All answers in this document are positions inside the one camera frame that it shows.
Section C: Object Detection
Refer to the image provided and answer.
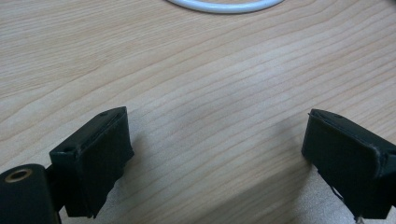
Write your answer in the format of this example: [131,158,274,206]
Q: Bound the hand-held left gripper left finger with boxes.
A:
[49,105,135,219]

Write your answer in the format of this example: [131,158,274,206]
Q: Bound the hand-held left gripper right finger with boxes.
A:
[301,108,396,220]

